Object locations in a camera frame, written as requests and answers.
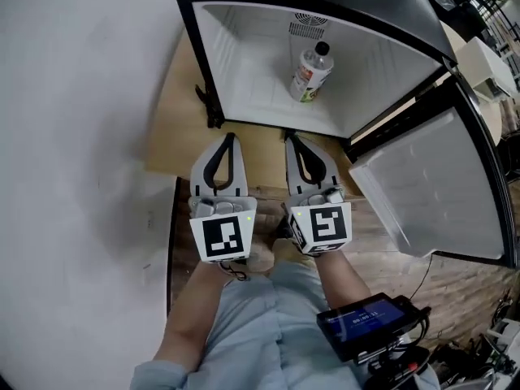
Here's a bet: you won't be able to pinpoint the long black floor cable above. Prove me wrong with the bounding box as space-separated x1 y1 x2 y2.
409 253 435 301

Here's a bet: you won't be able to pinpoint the light wooden table white legs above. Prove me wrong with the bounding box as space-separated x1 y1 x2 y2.
144 25 367 197

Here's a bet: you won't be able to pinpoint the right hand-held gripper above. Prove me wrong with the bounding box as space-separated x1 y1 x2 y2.
282 131 353 258

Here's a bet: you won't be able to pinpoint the white countertop appliance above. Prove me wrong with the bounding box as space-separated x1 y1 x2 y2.
456 36 516 102

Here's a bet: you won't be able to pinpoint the clear drink bottle black cap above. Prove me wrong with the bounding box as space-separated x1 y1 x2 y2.
288 41 336 104

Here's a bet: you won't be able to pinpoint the black mini fridge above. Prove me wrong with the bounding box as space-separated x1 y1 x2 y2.
174 0 519 271

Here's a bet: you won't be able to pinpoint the black monitor with blue screen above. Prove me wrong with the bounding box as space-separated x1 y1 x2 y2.
316 292 432 366

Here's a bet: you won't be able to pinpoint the person's light blue shirt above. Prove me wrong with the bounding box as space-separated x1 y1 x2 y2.
131 258 440 390

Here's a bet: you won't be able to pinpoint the person's beige trousers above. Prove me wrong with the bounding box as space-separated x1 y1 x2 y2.
245 236 319 279

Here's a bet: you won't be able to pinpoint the person's right forearm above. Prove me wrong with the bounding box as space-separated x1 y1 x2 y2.
314 252 371 313

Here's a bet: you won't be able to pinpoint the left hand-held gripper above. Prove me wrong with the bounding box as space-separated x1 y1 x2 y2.
187 132 258 266

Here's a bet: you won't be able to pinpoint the black power cable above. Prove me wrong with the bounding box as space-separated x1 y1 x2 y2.
194 83 224 130

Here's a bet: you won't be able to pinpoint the person's left forearm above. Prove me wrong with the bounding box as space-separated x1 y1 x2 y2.
153 260 232 368

